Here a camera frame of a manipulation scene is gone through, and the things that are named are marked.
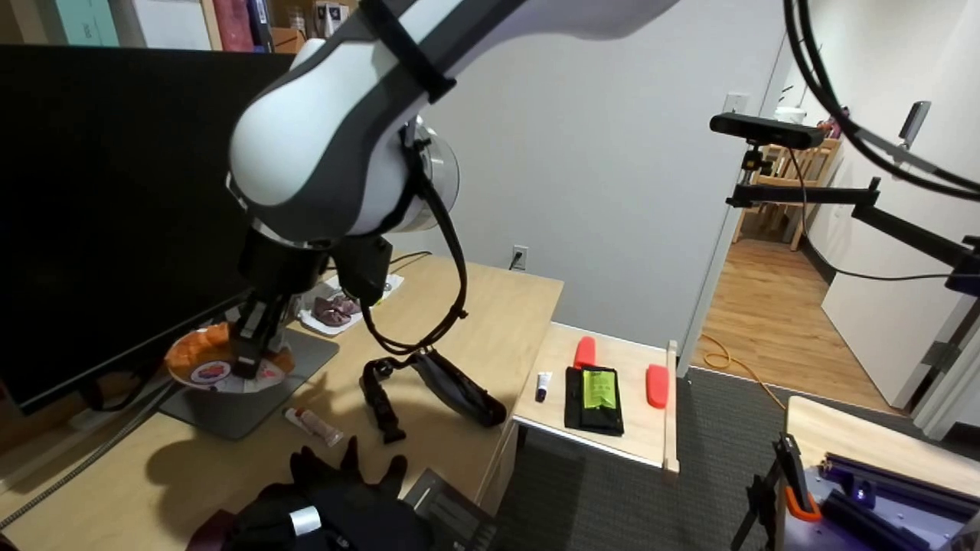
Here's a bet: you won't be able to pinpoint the black gloves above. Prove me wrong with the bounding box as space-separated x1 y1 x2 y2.
220 442 435 551

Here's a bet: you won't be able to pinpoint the dark booklet card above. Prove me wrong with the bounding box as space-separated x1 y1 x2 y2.
404 467 501 551

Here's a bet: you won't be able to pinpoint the black grey running belt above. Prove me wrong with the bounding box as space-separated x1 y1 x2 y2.
360 349 510 444

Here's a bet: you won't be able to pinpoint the purple black tool case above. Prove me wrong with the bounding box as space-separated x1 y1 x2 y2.
818 452 980 551

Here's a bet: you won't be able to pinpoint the small white bottle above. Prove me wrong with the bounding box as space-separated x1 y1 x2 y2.
537 369 551 400

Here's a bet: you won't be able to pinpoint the white pink tube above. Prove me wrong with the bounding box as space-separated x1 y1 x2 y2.
286 408 344 448

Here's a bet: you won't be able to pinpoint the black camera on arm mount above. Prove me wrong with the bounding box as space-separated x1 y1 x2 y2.
710 113 823 172

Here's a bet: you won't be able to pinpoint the purple cloth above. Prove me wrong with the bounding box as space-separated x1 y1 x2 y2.
186 512 235 551

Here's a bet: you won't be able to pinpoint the black green device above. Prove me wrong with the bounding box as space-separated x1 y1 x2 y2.
565 366 626 436

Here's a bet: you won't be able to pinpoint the red oblong object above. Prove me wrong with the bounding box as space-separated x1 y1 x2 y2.
645 365 672 411
574 336 596 369

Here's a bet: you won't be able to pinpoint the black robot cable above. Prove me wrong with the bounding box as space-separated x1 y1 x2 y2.
360 140 471 359

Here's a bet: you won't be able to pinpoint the red oblong object right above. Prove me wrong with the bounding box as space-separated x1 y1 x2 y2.
645 365 672 411

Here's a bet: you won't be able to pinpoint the red oblong object left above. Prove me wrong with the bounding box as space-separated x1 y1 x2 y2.
574 336 596 369

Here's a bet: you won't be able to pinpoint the plastic bag with dried fruit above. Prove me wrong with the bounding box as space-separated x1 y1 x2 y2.
295 274 361 336

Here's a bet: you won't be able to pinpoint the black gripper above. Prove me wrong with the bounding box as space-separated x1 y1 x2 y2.
234 229 392 380

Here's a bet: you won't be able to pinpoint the brown plush toy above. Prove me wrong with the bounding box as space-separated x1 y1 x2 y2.
164 320 295 395

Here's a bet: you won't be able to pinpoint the black computer monitor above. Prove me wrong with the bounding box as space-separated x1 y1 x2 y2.
0 46 287 414

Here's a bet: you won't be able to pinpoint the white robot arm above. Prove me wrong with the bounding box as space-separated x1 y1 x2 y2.
227 0 678 376

